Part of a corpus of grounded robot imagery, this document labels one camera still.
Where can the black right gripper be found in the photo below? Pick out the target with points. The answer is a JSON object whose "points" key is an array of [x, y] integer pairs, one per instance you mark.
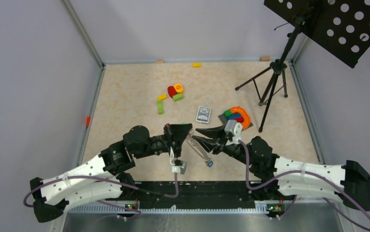
{"points": [[217, 146]]}

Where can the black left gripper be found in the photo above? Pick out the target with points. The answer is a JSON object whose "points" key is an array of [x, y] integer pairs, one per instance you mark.
{"points": [[176, 134]]}

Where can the perforated metal keyring plate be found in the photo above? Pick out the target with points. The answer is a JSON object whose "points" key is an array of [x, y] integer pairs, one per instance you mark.
{"points": [[197, 147]]}

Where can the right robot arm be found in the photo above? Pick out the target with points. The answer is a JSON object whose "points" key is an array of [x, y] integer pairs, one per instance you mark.
{"points": [[348, 184]]}

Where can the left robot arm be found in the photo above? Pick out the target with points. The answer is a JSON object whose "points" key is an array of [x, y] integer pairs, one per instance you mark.
{"points": [[104, 176]]}

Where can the grey lego baseplate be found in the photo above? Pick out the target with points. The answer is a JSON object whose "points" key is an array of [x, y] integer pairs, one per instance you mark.
{"points": [[224, 119]]}

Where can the playing card deck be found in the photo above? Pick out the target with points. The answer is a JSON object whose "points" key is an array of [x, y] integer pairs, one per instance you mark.
{"points": [[203, 115]]}

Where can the green lego brick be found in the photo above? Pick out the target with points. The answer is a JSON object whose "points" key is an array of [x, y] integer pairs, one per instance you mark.
{"points": [[228, 112]]}

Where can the blue lego brick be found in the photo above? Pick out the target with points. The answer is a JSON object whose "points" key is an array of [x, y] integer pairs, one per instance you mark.
{"points": [[234, 116]]}

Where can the red lego brick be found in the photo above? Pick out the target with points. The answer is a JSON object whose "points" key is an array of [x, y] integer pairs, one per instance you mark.
{"points": [[240, 119]]}

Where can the green rectangular block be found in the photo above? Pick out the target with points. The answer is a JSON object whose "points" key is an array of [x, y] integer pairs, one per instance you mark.
{"points": [[178, 97]]}

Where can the orange curved lego tube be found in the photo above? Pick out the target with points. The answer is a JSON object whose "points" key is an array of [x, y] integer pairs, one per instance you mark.
{"points": [[246, 119]]}

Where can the yellow rectangular block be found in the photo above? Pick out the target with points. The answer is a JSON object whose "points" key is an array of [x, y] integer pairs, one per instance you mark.
{"points": [[162, 97]]}

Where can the red cylinder block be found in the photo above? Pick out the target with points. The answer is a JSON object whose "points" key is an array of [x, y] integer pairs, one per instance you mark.
{"points": [[171, 91]]}

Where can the orange round block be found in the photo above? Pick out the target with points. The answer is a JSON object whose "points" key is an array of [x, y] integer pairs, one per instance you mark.
{"points": [[178, 88]]}

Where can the yellow block at far edge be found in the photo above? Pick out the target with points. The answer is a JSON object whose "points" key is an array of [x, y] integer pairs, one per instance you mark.
{"points": [[197, 65]]}

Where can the black tripod stand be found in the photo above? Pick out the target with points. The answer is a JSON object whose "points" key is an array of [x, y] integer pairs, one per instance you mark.
{"points": [[278, 67]]}

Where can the black perforated panel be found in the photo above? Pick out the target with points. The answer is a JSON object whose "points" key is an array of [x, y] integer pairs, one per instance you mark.
{"points": [[342, 27]]}

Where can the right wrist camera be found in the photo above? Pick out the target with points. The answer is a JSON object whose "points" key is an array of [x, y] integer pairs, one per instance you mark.
{"points": [[233, 130]]}

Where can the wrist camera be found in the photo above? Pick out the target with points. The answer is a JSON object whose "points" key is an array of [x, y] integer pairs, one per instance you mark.
{"points": [[233, 130], [177, 166]]}

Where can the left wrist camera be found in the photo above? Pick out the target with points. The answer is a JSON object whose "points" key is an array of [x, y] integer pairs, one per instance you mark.
{"points": [[177, 166]]}

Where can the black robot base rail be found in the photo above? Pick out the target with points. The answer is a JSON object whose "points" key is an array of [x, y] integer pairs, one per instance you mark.
{"points": [[195, 195]]}

